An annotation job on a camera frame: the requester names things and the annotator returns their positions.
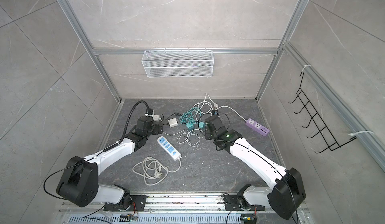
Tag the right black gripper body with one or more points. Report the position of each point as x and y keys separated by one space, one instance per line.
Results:
x=209 y=135

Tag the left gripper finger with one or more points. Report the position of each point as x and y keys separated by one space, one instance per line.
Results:
x=158 y=125
x=157 y=131

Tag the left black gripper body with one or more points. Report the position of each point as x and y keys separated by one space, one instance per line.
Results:
x=145 y=136

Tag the white blue power strip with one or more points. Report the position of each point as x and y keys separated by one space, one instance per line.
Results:
x=169 y=148

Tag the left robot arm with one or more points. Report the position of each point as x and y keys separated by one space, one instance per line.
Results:
x=79 y=182

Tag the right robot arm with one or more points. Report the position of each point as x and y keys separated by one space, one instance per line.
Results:
x=285 y=191

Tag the white charger far left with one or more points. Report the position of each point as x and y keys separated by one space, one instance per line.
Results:
x=156 y=118

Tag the white square charger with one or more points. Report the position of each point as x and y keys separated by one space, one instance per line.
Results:
x=172 y=122

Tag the teal charger adapter left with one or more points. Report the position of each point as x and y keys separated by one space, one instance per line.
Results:
x=190 y=126

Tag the purple power strip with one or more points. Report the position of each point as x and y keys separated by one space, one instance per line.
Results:
x=257 y=127

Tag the white wire mesh basket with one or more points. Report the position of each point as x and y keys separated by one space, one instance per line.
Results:
x=178 y=63

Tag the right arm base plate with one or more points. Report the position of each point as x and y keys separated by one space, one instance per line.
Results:
x=235 y=203

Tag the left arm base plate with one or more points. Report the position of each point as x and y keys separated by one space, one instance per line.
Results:
x=132 y=202

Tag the black wire hook rack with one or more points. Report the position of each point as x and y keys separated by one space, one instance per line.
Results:
x=316 y=120

